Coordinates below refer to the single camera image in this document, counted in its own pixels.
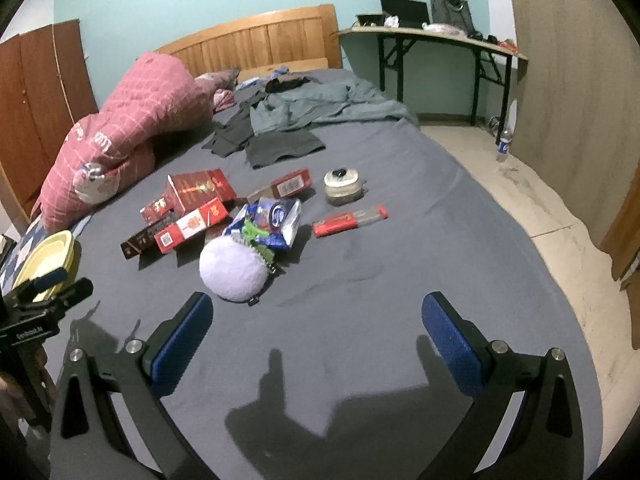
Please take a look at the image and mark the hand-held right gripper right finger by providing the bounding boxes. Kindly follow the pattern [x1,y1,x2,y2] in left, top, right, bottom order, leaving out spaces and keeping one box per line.
[421,291,588,480]

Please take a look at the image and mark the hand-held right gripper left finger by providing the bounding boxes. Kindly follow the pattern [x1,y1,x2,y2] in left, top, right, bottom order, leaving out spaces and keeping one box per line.
[50,291,221,480]

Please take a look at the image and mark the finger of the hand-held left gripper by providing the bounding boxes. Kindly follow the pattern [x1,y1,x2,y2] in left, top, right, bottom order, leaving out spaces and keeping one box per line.
[12,267,68,296]
[30,279,94,313]

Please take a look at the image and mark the yellow plastic basin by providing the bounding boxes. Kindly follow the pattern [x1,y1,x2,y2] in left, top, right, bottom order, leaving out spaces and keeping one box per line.
[11,230,81,306]

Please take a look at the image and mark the black and red box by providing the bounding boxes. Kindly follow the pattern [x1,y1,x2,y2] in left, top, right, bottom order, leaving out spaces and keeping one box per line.
[120,224,166,261]

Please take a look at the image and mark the white plush ball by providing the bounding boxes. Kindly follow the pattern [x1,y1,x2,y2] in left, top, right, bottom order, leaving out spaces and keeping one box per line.
[199,235,273,303]

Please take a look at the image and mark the red box with gold ornament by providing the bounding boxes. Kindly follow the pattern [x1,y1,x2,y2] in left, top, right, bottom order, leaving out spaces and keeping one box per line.
[141,199,176,225]

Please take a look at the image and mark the shiny red box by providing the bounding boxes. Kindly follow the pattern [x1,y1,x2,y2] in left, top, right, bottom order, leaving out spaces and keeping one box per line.
[197,199,232,228]

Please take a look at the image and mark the blue tissue packet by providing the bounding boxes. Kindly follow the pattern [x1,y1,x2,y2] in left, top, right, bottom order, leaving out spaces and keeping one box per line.
[222,197,303,251]

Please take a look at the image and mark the red transparent tube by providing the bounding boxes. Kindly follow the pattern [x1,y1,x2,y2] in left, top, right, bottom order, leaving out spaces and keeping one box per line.
[313,204,390,238]

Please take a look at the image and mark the red box with barcode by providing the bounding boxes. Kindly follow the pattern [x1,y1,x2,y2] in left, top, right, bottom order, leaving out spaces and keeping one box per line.
[270,169,313,198]

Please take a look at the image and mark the blue checkered blanket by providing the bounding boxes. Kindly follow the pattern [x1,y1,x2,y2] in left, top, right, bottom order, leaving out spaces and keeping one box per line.
[0,212,88,281]

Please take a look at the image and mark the red box with white label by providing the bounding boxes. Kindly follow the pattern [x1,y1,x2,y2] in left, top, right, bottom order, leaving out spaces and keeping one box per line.
[154,210,208,254]

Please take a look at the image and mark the large red box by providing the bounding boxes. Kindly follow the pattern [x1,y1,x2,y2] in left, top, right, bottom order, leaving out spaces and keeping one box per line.
[165,168,237,216]

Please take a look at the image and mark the round jar with black lid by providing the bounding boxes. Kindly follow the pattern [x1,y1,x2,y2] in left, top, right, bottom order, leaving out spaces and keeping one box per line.
[323,166,366,207]

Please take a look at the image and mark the pink checked quilt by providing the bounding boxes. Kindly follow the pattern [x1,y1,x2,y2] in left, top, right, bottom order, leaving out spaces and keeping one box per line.
[30,51,238,233]

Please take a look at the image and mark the brown wooden wardrobe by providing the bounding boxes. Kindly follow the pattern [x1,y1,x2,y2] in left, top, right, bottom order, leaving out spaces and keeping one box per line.
[0,19,98,231]

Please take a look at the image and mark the plastic water bottle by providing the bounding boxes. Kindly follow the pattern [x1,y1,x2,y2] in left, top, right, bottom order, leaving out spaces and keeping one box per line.
[496,129,515,162]

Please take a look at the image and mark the wooden door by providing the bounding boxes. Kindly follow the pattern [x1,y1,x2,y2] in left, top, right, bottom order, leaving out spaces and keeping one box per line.
[597,160,640,283]

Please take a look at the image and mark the dark grey shorts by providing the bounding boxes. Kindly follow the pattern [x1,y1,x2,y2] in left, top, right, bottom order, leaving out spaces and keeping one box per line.
[245,130,326,170]

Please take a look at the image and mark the grey-blue garment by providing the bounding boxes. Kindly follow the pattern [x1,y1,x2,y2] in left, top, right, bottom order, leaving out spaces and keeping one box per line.
[247,77,421,136]

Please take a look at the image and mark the black garment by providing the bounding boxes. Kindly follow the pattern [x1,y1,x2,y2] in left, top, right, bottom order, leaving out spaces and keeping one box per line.
[265,76,311,93]

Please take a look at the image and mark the folding desk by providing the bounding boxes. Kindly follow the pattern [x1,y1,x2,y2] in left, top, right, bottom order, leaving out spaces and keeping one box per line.
[337,25,530,126]

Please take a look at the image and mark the wooden headboard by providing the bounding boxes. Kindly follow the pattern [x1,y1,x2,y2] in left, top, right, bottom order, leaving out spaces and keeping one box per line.
[152,4,343,83]

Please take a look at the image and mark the grey bag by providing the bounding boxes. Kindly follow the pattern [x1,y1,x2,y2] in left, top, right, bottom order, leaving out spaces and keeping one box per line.
[430,0,473,36]

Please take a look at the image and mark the black laptop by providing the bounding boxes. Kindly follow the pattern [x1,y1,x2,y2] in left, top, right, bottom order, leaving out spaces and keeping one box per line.
[380,0,431,28]

